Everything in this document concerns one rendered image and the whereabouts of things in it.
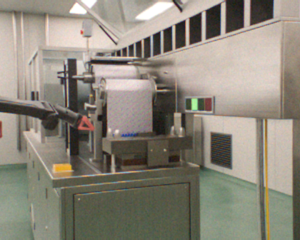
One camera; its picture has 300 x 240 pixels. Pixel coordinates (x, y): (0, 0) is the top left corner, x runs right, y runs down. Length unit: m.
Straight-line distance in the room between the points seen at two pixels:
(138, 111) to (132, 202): 0.48
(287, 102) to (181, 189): 0.71
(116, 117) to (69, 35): 5.76
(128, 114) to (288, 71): 0.89
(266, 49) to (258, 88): 0.13
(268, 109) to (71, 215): 0.87
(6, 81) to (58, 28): 1.37
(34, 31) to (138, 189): 6.05
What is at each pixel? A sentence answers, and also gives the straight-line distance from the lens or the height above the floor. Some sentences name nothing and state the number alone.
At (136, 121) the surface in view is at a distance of 1.88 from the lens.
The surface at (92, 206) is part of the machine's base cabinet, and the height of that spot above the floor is 0.77.
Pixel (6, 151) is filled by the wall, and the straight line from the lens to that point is 7.39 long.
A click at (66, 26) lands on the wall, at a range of 7.56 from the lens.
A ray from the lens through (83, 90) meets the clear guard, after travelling 2.86.
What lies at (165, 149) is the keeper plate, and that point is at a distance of 1.71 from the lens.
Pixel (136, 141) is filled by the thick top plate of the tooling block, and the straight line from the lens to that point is 1.67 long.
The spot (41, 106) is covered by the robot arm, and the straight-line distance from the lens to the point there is 1.69.
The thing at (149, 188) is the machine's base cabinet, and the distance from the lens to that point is 1.67.
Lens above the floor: 1.21
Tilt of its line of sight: 3 degrees down
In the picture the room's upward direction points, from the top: 1 degrees counter-clockwise
